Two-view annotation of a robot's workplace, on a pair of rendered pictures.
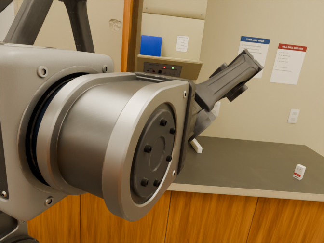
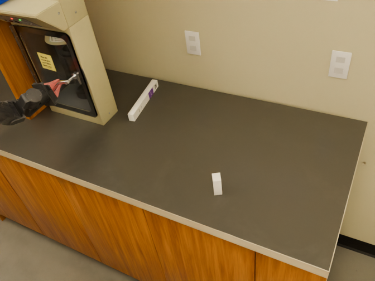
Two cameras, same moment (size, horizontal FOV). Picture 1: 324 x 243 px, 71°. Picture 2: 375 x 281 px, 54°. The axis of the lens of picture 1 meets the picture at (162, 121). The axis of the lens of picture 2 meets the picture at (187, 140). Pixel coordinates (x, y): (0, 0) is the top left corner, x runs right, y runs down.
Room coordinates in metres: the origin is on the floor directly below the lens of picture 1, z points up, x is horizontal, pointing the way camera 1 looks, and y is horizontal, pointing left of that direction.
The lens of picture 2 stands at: (0.43, -1.24, 1.97)
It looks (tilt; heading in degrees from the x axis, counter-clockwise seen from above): 43 degrees down; 37
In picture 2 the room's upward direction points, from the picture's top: 9 degrees counter-clockwise
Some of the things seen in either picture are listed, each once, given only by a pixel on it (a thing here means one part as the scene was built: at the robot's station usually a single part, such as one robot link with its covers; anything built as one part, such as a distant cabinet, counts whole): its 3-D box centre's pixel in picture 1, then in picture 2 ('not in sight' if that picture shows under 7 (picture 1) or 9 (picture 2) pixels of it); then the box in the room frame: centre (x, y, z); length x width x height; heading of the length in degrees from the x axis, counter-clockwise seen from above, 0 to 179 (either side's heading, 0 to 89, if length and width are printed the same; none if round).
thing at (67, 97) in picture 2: not in sight; (56, 73); (1.24, 0.00, 1.19); 0.30 x 0.01 x 0.40; 93
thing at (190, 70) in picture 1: (168, 67); (20, 17); (1.19, 0.00, 1.46); 0.32 x 0.11 x 0.10; 94
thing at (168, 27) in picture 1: (164, 87); (66, 28); (1.37, 0.01, 1.33); 0.32 x 0.25 x 0.77; 94
